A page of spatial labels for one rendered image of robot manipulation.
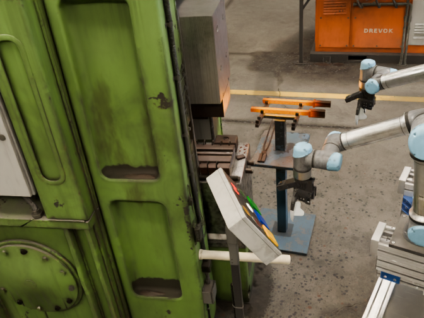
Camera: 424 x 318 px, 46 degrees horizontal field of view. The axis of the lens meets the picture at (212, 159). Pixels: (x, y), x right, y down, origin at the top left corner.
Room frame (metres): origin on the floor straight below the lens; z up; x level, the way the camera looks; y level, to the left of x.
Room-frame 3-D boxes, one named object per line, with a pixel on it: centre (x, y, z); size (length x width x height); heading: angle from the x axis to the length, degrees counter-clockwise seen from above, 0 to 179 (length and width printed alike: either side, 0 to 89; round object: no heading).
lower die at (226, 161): (2.16, 0.10, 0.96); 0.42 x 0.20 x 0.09; 76
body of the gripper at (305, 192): (1.67, -0.38, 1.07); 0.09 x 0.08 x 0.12; 55
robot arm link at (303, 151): (1.67, -0.37, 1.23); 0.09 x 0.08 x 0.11; 63
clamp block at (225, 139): (2.30, -0.09, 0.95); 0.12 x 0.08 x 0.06; 76
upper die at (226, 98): (2.16, 0.10, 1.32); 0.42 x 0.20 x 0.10; 76
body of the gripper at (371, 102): (2.40, -0.89, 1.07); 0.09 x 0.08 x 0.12; 55
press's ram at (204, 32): (2.20, 0.09, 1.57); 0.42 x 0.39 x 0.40; 76
